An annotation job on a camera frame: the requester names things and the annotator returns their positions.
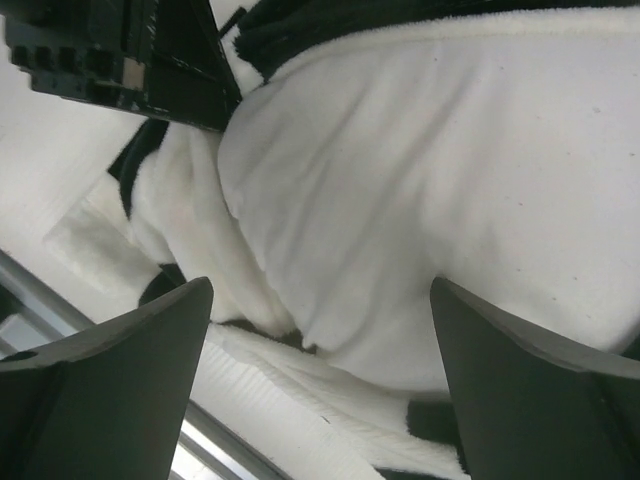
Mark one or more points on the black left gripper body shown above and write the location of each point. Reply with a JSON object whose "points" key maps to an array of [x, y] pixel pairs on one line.
{"points": [[160, 59]]}

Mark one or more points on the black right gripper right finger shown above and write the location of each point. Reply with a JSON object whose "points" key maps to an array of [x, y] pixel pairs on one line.
{"points": [[532, 404]]}

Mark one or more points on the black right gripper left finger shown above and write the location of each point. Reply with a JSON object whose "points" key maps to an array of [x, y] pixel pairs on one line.
{"points": [[100, 395]]}

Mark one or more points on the black white checkered pillowcase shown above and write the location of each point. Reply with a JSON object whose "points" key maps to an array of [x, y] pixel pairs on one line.
{"points": [[159, 218]]}

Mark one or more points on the white pillow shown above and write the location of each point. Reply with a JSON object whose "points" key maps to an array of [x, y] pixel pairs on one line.
{"points": [[499, 151]]}

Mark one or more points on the aluminium mounting rail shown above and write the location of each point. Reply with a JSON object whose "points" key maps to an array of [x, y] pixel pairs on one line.
{"points": [[100, 375]]}

